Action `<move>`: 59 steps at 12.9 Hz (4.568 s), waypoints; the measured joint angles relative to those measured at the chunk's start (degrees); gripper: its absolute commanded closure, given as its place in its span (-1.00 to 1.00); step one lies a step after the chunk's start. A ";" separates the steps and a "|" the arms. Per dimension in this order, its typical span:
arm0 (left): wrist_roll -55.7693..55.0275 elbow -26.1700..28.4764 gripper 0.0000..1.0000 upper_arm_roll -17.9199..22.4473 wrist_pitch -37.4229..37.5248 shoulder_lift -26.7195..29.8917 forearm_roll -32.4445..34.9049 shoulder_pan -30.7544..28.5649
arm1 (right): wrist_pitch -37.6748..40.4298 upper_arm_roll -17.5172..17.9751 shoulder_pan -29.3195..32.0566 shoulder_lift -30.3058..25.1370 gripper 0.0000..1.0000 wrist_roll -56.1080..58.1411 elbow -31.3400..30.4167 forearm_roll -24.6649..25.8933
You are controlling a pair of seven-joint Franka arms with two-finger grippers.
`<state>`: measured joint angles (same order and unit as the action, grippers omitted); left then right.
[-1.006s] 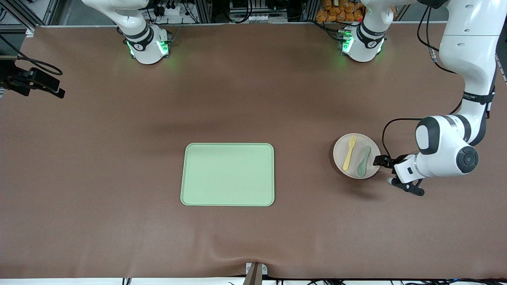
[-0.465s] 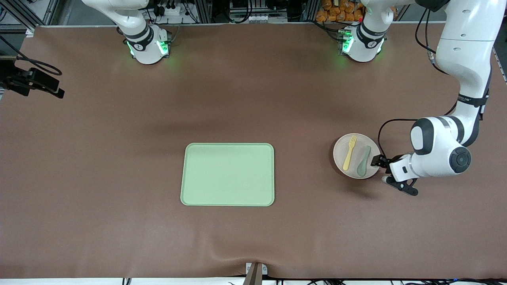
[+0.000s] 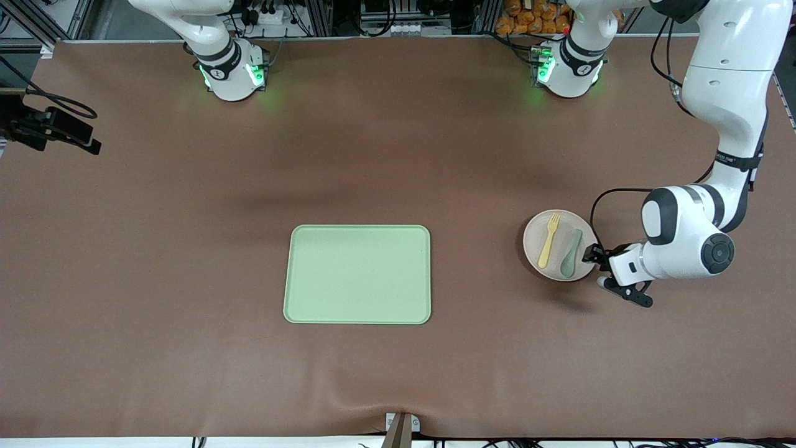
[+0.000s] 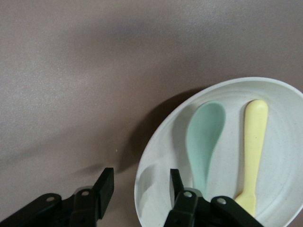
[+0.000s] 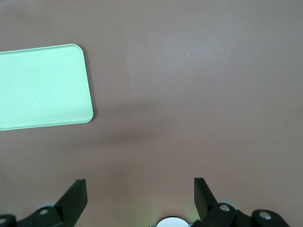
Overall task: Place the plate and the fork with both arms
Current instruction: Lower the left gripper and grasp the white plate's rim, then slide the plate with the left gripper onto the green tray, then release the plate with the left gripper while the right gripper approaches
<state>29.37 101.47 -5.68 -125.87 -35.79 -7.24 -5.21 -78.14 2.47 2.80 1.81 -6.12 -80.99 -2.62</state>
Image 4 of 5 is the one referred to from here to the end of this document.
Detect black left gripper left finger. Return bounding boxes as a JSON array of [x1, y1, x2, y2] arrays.
[[0, 167, 115, 227]]

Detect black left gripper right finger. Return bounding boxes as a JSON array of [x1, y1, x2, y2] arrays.
[[165, 168, 268, 227]]

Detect round beige plate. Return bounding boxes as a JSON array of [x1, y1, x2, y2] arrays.
[[134, 77, 303, 227]]

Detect yellow plastic fork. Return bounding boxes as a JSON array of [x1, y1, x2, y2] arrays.
[[234, 99, 269, 218]]

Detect green plastic spoon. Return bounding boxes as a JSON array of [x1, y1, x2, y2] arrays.
[[186, 101, 226, 198]]

